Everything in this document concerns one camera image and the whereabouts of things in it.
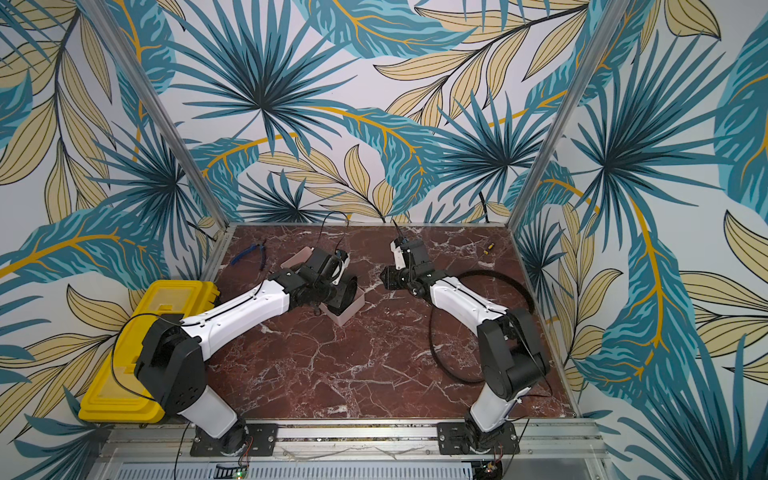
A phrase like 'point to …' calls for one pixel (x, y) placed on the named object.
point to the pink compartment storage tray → (341, 319)
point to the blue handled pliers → (252, 247)
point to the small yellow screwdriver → (489, 247)
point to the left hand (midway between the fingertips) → (341, 296)
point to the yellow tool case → (117, 395)
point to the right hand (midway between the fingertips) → (387, 273)
